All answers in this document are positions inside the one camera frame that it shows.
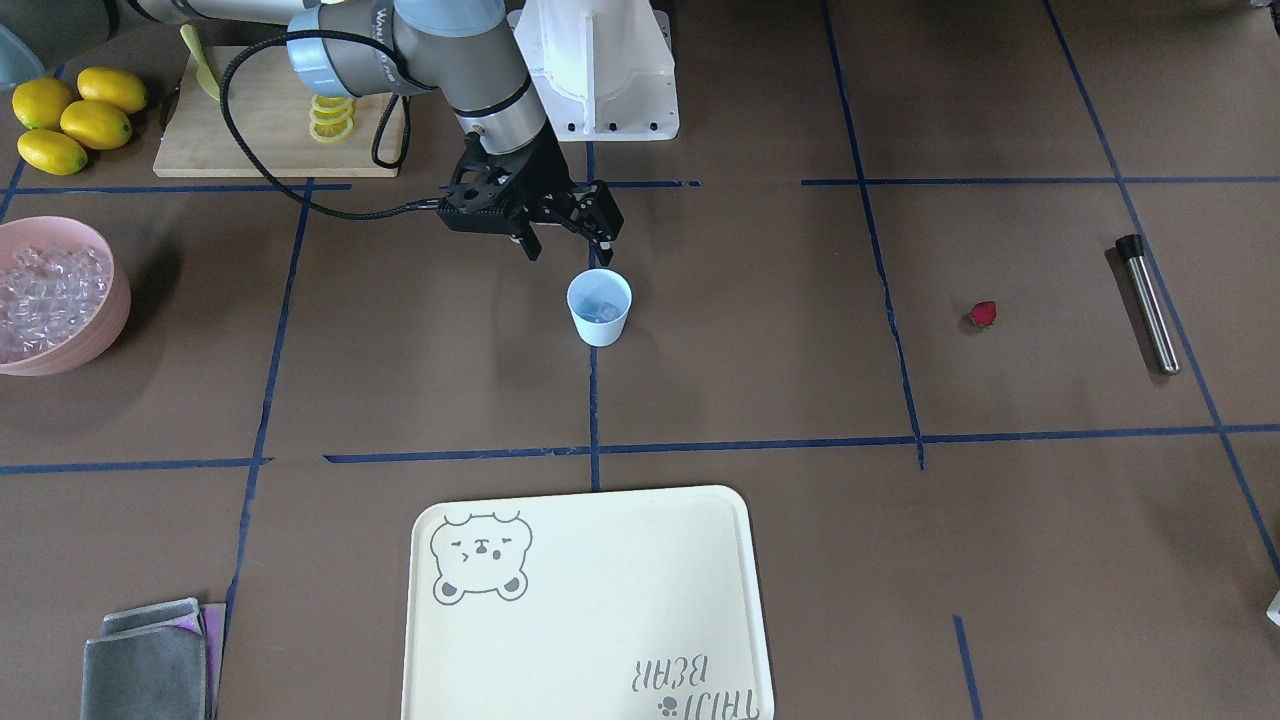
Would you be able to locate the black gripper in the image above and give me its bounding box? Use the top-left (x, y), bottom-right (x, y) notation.
top-left (500, 129), bottom-right (625, 266)

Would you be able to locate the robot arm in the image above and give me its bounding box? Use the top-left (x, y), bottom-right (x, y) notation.
top-left (105, 1), bottom-right (625, 266)

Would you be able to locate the red strawberry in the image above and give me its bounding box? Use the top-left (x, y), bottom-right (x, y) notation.
top-left (968, 300), bottom-right (998, 328)

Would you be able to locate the bamboo cutting board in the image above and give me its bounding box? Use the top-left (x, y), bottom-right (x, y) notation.
top-left (154, 47), bottom-right (398, 178)

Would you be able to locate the yellow plastic knife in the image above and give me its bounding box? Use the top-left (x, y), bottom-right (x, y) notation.
top-left (179, 24), bottom-right (221, 102)

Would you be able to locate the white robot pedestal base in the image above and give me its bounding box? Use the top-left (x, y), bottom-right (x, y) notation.
top-left (507, 1), bottom-right (680, 143)

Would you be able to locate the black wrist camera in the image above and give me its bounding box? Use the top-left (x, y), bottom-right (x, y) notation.
top-left (435, 132), bottom-right (532, 238)

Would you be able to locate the yellow lemon lower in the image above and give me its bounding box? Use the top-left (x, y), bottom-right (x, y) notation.
top-left (15, 129), bottom-right (90, 177)

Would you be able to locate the clear ice cubes pile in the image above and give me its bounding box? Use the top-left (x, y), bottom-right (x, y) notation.
top-left (1, 245), bottom-right (113, 364)

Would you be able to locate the lemon slices row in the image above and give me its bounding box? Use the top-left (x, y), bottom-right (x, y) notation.
top-left (308, 95), bottom-right (355, 143)

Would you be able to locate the light blue plastic cup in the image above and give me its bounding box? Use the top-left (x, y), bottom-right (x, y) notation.
top-left (566, 268), bottom-right (634, 348)

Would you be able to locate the pink bowl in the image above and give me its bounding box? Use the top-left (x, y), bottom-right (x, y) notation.
top-left (3, 217), bottom-right (131, 375)

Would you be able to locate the yellow lemon middle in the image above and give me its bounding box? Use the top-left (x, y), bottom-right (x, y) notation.
top-left (59, 100), bottom-right (133, 150)

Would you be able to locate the ice cube in cup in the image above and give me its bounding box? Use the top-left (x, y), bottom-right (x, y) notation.
top-left (576, 293), bottom-right (625, 324)

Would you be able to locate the cream bear serving tray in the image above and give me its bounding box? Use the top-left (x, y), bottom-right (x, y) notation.
top-left (399, 486), bottom-right (776, 719)

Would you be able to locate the grey folded cloth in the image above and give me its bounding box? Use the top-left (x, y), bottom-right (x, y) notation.
top-left (79, 597), bottom-right (227, 719)

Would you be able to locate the yellow lemon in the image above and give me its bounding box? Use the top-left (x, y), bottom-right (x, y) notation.
top-left (12, 76), bottom-right (78, 131)
top-left (15, 129), bottom-right (90, 177)
top-left (76, 65), bottom-right (148, 115)
top-left (59, 100), bottom-right (133, 150)

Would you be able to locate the steel muddler black cap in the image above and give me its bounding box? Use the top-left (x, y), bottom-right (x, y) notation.
top-left (1115, 234), bottom-right (1181, 375)

